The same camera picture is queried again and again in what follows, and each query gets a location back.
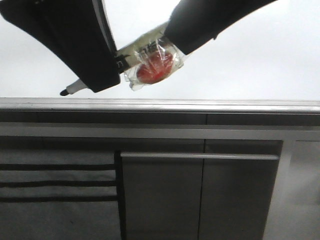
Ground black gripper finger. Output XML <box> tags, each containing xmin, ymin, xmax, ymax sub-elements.
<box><xmin>0</xmin><ymin>0</ymin><xmax>120</xmax><ymax>93</ymax></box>
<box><xmin>164</xmin><ymin>0</ymin><xmax>273</xmax><ymax>55</ymax></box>

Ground white black-tipped marker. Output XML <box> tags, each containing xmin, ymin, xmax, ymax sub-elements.
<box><xmin>59</xmin><ymin>21</ymin><xmax>171</xmax><ymax>97</ymax></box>

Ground red cap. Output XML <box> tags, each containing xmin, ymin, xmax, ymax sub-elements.
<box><xmin>123</xmin><ymin>36</ymin><xmax>186</xmax><ymax>91</ymax></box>

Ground white whiteboard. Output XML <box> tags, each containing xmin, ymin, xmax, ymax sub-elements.
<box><xmin>0</xmin><ymin>0</ymin><xmax>320</xmax><ymax>106</ymax></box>

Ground grey metal cabinet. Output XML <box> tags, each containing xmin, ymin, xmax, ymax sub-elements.
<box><xmin>0</xmin><ymin>111</ymin><xmax>320</xmax><ymax>240</ymax></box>

